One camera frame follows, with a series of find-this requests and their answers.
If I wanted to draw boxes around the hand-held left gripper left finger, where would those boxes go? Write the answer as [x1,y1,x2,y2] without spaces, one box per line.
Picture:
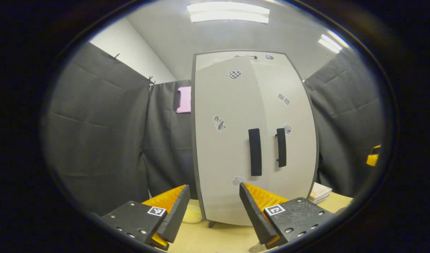
[101,184,191,251]

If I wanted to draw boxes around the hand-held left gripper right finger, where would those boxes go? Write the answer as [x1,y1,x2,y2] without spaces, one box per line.
[239,182,336,249]

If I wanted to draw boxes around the round yellow coaster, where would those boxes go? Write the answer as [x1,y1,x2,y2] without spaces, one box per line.
[182,204,203,223]

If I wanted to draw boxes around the grey cabinet door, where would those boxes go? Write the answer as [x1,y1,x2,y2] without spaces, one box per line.
[193,56,271,226]
[249,53,319,201]

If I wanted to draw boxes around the grey cabinet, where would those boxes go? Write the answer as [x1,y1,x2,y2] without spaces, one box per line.
[191,50,321,228]

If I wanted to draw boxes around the beige cover book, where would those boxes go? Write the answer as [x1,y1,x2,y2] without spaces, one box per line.
[310,182,332,199]

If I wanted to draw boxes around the white book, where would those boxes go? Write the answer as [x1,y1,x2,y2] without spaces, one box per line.
[308,195,331,205]

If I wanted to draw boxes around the black backdrop cloth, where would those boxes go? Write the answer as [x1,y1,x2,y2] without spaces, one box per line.
[43,42,386,215]

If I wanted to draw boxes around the small ceiling light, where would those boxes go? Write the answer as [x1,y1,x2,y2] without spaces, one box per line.
[319,33,349,54]

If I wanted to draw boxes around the large ceiling light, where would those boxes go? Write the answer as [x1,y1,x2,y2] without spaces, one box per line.
[187,2,270,24]

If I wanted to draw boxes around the black left door handle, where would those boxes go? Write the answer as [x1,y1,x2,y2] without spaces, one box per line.
[248,128,263,176]

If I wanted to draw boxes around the black door handle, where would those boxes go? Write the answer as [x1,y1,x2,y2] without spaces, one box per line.
[248,128,263,176]
[275,128,287,168]

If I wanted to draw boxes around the black right door handle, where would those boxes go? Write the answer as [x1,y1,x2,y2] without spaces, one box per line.
[275,128,287,168]

